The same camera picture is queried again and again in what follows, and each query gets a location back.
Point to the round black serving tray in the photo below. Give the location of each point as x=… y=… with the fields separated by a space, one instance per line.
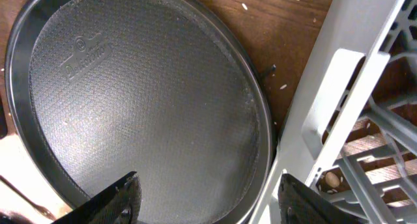
x=99 y=88

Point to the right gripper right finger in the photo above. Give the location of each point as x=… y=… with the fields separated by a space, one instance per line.
x=301 y=205

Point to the grey dishwasher rack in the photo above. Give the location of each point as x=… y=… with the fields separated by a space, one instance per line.
x=350 y=133

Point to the black rectangular tray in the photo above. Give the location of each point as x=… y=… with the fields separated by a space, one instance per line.
x=3 y=123

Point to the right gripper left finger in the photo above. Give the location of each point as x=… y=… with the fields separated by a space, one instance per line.
x=118 y=203

